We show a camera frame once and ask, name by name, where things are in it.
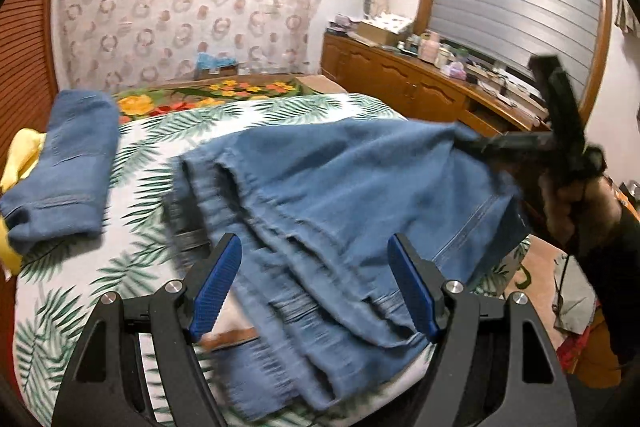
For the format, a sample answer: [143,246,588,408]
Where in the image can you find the flat brown cardboard box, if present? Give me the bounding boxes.
[295,75,347,96]

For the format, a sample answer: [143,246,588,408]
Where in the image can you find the hanging pale cloth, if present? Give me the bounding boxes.
[615,0,640,38]

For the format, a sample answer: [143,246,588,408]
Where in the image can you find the person's right hand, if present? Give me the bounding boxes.
[542,177,621,253]

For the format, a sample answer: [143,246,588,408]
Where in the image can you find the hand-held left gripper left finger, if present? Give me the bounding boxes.
[51,232,243,427]

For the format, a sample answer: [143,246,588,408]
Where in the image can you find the cardboard box with dotted lid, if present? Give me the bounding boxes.
[355,14,416,46]

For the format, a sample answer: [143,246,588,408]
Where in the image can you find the folded blue denim pants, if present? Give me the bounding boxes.
[0,89,121,258]

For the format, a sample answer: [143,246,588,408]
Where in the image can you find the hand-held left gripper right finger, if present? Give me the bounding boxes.
[387,233,576,427]

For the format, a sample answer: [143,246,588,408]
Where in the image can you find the small cardboard box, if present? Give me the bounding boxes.
[195,64,238,80]

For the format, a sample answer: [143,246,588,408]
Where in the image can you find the grey cloth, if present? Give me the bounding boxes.
[552,252,599,334]

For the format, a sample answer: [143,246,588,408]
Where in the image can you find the pink kettle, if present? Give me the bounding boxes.
[419,32,441,62]

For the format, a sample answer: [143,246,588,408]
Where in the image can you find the yellow cloth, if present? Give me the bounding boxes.
[0,128,48,280]

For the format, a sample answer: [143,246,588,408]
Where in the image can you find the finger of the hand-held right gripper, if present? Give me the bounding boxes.
[529,54,586,172]
[452,131,556,166]

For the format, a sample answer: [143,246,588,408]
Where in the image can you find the wooden cabinet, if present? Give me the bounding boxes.
[320,31,556,138]

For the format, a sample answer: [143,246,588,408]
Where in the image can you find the blue denim pants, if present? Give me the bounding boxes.
[0,89,121,258]
[162,114,533,425]

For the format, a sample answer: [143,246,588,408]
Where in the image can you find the floral blanket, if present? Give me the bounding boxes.
[112,77,303,125]

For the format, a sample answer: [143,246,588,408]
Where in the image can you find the blue cloth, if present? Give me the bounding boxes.
[195,52,238,70]

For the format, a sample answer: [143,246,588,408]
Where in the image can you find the wooden louvered door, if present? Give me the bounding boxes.
[0,0,63,178]

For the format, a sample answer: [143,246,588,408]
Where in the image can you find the black cable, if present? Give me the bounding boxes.
[552,252,576,314]

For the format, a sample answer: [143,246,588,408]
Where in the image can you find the person's right forearm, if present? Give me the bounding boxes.
[575,207,640,373]

